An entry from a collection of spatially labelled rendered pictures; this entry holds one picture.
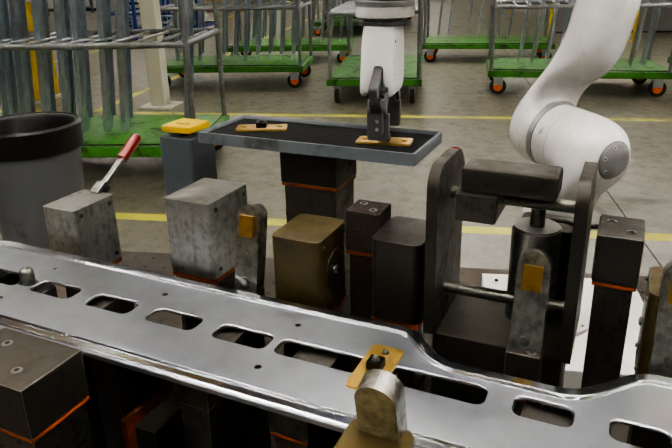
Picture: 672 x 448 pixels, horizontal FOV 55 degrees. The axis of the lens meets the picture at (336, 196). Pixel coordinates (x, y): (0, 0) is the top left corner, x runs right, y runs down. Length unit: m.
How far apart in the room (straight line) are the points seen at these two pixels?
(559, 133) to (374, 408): 0.71
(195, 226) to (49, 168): 2.42
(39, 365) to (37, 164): 2.57
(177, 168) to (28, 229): 2.31
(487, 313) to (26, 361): 0.57
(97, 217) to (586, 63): 0.85
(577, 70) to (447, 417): 0.69
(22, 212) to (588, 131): 2.77
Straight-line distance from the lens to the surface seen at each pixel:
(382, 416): 0.55
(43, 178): 3.32
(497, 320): 0.89
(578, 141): 1.11
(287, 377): 0.72
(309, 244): 0.83
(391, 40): 0.91
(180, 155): 1.14
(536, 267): 0.76
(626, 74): 7.56
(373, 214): 0.86
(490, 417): 0.67
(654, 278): 0.82
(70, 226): 1.10
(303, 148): 0.96
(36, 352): 0.78
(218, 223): 0.92
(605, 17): 1.15
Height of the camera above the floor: 1.42
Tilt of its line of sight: 20 degrees down
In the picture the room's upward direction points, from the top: 1 degrees counter-clockwise
